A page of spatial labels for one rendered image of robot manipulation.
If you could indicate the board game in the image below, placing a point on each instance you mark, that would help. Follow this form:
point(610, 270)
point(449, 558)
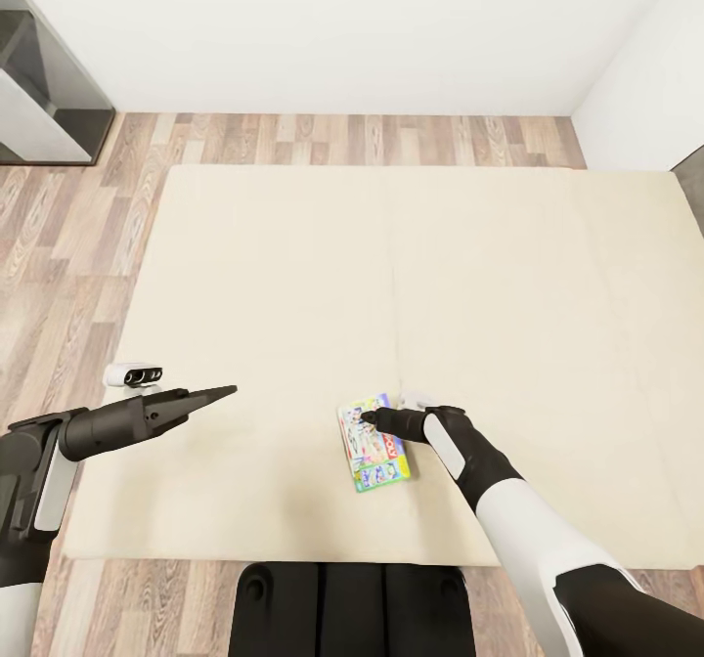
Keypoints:
point(376, 458)

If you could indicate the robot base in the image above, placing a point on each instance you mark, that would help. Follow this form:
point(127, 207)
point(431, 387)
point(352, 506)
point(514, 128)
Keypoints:
point(351, 609)

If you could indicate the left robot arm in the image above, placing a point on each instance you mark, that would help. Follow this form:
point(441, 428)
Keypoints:
point(38, 462)

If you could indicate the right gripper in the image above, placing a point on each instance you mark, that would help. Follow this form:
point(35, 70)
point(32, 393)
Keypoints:
point(390, 421)

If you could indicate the bed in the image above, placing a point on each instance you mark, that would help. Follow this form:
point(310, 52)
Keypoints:
point(562, 309)

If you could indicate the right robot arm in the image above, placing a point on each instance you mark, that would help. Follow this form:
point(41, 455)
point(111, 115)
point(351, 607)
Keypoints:
point(579, 601)

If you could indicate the desk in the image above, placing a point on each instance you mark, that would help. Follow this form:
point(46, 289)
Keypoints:
point(51, 111)

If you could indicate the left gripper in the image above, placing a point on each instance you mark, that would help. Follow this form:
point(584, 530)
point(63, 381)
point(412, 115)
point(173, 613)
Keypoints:
point(127, 422)

